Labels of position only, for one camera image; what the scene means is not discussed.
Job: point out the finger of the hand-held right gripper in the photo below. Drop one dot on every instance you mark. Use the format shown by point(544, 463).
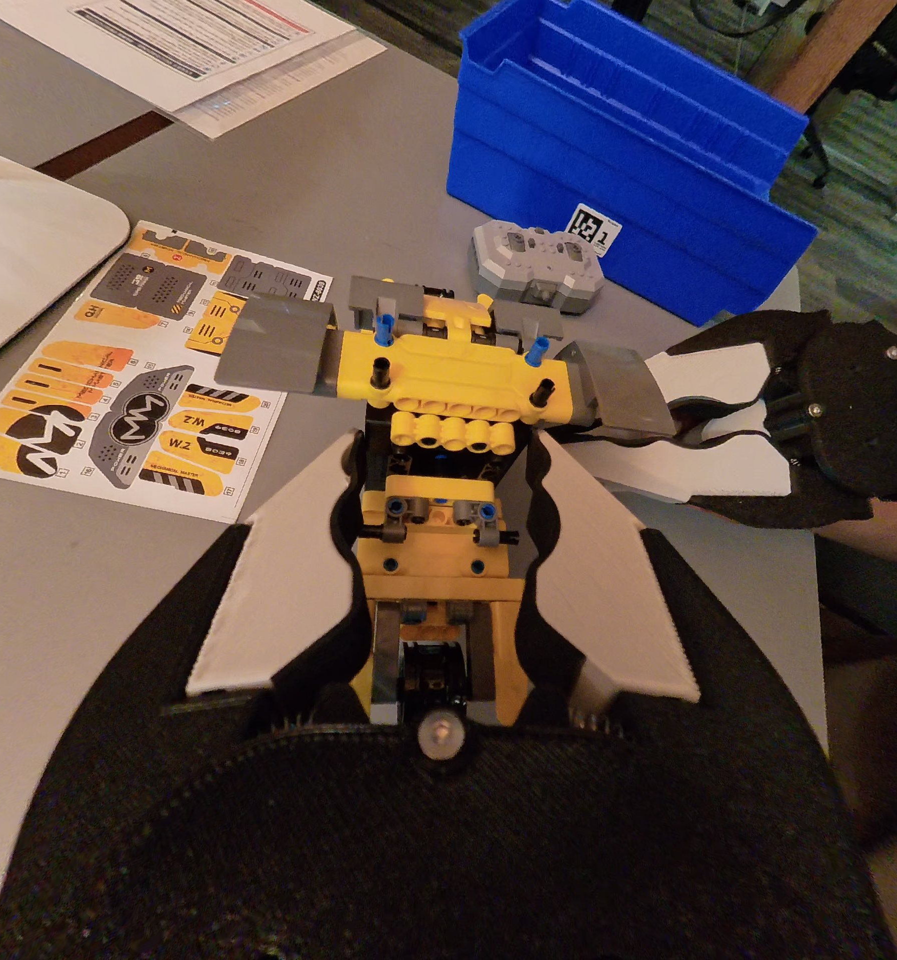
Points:
point(718, 371)
point(703, 472)

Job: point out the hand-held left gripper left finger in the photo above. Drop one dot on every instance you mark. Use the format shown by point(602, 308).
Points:
point(276, 592)

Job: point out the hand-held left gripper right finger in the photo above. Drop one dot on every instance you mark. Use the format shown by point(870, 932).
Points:
point(606, 592)

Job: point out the yellow building block vehicle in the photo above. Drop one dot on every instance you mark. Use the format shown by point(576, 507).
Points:
point(448, 367)

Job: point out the person's right forearm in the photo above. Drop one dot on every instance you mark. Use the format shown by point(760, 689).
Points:
point(883, 536)

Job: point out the white coded tag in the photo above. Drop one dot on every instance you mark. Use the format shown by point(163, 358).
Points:
point(592, 229)

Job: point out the grey block remote controller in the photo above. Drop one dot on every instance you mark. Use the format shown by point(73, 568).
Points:
point(531, 259)

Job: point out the yellow grey sticker sheet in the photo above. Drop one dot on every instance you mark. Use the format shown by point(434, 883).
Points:
point(118, 420)

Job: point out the blue plastic bin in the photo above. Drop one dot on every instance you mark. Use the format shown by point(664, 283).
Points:
point(606, 150)

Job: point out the white stand base board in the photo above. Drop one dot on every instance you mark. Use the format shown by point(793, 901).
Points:
point(28, 255)

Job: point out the white printed paper sheet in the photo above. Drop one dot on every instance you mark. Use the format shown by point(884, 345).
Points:
point(193, 37)

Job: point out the wooden post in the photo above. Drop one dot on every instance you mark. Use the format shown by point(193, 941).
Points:
point(831, 52)

